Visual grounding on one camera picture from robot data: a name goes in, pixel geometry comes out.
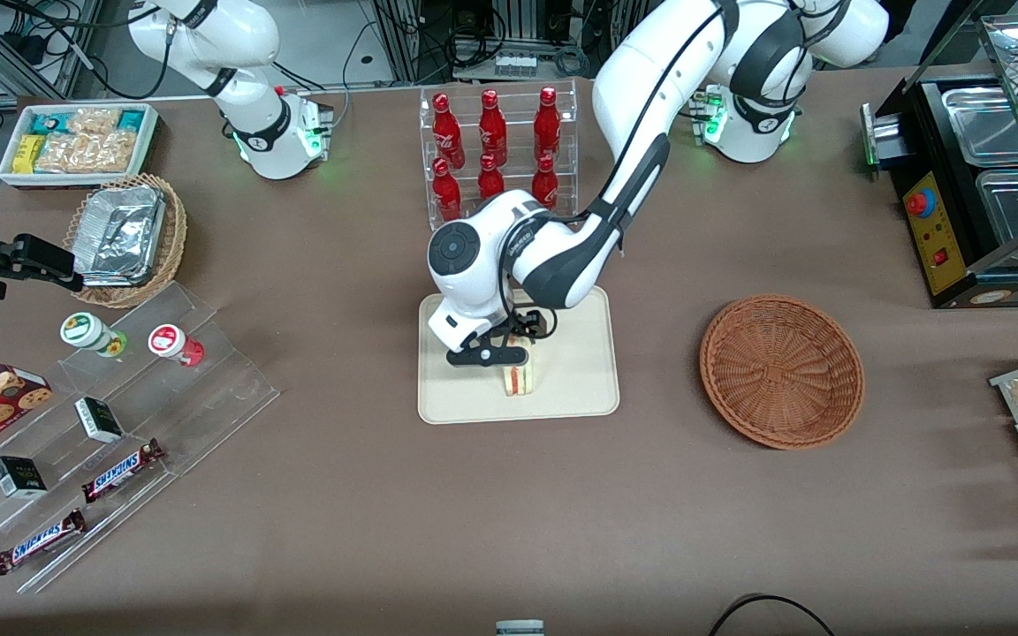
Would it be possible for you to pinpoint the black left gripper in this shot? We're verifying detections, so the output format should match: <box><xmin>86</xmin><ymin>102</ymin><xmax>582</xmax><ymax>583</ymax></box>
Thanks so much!
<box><xmin>498</xmin><ymin>306</ymin><xmax>556</xmax><ymax>351</ymax></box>

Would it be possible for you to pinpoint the triangle sandwich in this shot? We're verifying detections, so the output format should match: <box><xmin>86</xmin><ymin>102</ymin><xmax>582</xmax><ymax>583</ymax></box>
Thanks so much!
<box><xmin>500</xmin><ymin>334</ymin><xmax>540</xmax><ymax>398</ymax></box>

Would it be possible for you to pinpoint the cream plastic tray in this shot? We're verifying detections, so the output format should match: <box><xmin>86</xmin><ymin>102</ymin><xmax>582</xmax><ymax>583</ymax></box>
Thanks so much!
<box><xmin>418</xmin><ymin>284</ymin><xmax>621</xmax><ymax>426</ymax></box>

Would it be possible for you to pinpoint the light wicker basket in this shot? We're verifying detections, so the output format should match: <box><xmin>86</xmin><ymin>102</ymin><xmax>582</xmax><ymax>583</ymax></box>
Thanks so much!
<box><xmin>64</xmin><ymin>173</ymin><xmax>189</xmax><ymax>310</ymax></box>

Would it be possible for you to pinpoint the brown wicker basket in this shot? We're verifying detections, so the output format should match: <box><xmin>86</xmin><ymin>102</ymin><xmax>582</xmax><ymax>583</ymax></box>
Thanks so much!
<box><xmin>699</xmin><ymin>294</ymin><xmax>865</xmax><ymax>451</ymax></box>

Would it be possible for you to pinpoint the green lid cup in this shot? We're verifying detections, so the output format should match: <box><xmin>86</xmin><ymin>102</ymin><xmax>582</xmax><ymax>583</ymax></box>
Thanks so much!
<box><xmin>60</xmin><ymin>312</ymin><xmax>129</xmax><ymax>359</ymax></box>

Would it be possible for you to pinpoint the white plastic bin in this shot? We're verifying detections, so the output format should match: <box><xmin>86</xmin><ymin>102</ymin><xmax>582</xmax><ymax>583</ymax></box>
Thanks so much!
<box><xmin>0</xmin><ymin>102</ymin><xmax>160</xmax><ymax>191</ymax></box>

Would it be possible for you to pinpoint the silver foil container stack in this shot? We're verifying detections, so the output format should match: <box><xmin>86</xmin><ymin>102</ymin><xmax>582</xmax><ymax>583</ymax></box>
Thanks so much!
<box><xmin>73</xmin><ymin>185</ymin><xmax>168</xmax><ymax>289</ymax></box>

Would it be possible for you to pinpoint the yellow snack packet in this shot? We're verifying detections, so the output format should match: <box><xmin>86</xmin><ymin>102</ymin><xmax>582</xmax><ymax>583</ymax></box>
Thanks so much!
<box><xmin>12</xmin><ymin>134</ymin><xmax>47</xmax><ymax>175</ymax></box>

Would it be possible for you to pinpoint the clear cracker bag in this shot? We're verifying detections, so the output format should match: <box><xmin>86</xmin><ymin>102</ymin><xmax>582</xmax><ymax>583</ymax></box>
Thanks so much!
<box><xmin>34</xmin><ymin>132</ymin><xmax>136</xmax><ymax>174</ymax></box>
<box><xmin>69</xmin><ymin>108</ymin><xmax>123</xmax><ymax>136</ymax></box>

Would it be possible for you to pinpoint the red lid cup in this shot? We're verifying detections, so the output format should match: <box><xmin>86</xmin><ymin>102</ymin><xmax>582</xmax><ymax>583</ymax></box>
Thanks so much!
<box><xmin>148</xmin><ymin>323</ymin><xmax>206</xmax><ymax>368</ymax></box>

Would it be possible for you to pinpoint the red cola bottle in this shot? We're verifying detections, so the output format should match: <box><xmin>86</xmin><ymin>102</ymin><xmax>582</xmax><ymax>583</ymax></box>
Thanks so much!
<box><xmin>432</xmin><ymin>157</ymin><xmax>464</xmax><ymax>223</ymax></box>
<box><xmin>531</xmin><ymin>155</ymin><xmax>560</xmax><ymax>211</ymax></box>
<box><xmin>534</xmin><ymin>86</ymin><xmax>563</xmax><ymax>165</ymax></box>
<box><xmin>479</xmin><ymin>88</ymin><xmax>509</xmax><ymax>169</ymax></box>
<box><xmin>432</xmin><ymin>93</ymin><xmax>467</xmax><ymax>170</ymax></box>
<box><xmin>477</xmin><ymin>153</ymin><xmax>507</xmax><ymax>201</ymax></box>

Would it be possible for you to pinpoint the small black box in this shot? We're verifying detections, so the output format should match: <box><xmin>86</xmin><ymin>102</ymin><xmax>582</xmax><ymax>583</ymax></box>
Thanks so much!
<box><xmin>74</xmin><ymin>397</ymin><xmax>125</xmax><ymax>444</ymax></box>
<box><xmin>0</xmin><ymin>455</ymin><xmax>49</xmax><ymax>501</ymax></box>

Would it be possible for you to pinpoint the Snickers chocolate bar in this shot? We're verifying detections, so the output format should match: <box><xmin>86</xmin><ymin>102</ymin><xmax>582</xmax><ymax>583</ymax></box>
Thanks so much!
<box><xmin>0</xmin><ymin>508</ymin><xmax>88</xmax><ymax>577</ymax></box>
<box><xmin>81</xmin><ymin>438</ymin><xmax>166</xmax><ymax>504</ymax></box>

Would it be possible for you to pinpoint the clear acrylic tiered shelf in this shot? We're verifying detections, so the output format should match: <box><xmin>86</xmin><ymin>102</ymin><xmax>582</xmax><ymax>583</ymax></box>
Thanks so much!
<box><xmin>0</xmin><ymin>282</ymin><xmax>281</xmax><ymax>595</ymax></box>

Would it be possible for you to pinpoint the clear acrylic bottle rack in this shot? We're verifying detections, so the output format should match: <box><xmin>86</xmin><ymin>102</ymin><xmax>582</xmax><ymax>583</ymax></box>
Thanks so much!
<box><xmin>419</xmin><ymin>79</ymin><xmax>580</xmax><ymax>233</ymax></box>

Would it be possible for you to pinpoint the small metal box green light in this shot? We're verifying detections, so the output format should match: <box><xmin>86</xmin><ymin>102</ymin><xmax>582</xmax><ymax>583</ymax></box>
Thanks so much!
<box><xmin>860</xmin><ymin>102</ymin><xmax>908</xmax><ymax>174</ymax></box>

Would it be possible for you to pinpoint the black food warmer machine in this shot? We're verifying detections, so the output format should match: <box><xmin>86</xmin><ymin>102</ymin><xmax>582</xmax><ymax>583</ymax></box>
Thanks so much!
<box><xmin>861</xmin><ymin>13</ymin><xmax>1018</xmax><ymax>310</ymax></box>

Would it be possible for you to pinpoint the black loose cable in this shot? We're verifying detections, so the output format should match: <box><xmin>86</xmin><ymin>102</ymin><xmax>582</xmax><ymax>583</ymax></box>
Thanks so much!
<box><xmin>707</xmin><ymin>593</ymin><xmax>838</xmax><ymax>636</ymax></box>

